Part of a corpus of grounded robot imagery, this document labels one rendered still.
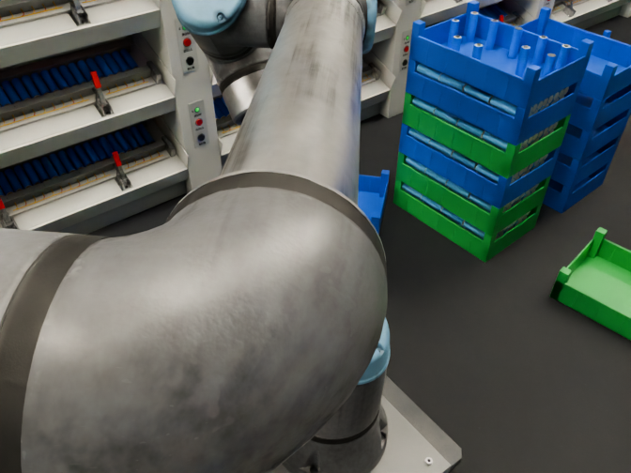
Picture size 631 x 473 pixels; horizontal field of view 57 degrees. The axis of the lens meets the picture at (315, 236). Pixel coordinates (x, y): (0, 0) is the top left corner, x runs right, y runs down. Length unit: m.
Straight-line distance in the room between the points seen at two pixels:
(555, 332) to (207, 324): 1.16
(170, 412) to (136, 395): 0.01
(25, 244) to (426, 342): 1.05
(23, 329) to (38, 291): 0.01
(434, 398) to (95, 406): 0.99
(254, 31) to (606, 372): 0.93
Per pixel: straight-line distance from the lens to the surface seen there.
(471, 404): 1.16
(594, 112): 1.49
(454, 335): 1.25
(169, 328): 0.20
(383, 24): 1.77
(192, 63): 1.41
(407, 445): 1.00
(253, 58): 0.82
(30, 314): 0.21
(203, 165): 1.54
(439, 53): 1.29
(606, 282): 1.47
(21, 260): 0.23
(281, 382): 0.21
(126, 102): 1.41
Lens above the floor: 0.95
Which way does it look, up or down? 41 degrees down
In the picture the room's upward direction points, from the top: straight up
